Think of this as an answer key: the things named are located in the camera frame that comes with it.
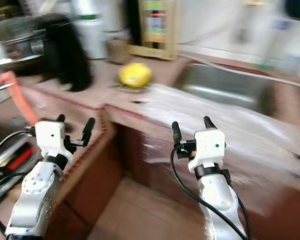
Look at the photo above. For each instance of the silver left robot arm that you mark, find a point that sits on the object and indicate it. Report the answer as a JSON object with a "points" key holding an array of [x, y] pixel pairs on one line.
{"points": [[32, 200]]}

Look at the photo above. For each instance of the clear bubble wrap sheet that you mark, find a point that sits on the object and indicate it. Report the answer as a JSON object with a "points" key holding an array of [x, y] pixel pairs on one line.
{"points": [[165, 107]]}

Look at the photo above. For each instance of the stainless steel sink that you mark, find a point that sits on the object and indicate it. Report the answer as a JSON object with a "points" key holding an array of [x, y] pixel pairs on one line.
{"points": [[225, 85]]}

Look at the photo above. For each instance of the steel gas stove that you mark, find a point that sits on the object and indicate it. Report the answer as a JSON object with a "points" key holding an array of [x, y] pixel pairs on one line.
{"points": [[15, 160]]}

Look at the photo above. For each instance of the black electric kettle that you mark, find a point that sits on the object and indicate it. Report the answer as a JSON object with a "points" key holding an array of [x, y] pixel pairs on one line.
{"points": [[70, 55]]}

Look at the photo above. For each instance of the stainless steel pot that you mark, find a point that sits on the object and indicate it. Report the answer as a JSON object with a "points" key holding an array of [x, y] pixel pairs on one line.
{"points": [[20, 47]]}

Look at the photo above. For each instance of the white jug green band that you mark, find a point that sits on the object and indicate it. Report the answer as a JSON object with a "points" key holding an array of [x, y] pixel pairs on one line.
{"points": [[91, 40]]}

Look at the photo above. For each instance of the clear jar brown powder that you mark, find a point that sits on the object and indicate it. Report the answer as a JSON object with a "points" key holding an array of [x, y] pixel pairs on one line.
{"points": [[116, 51]]}

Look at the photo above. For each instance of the beige water ionizer appliance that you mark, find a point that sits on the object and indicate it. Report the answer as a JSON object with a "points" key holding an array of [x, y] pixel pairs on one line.
{"points": [[157, 30]]}

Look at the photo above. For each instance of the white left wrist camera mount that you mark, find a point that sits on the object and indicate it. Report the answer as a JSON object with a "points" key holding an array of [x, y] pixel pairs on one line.
{"points": [[50, 136]]}

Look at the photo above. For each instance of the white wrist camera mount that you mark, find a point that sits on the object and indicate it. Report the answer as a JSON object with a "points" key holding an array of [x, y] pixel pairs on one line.
{"points": [[210, 147], [50, 136]]}

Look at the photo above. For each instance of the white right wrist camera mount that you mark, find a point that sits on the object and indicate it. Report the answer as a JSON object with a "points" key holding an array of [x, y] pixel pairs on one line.
{"points": [[210, 147]]}

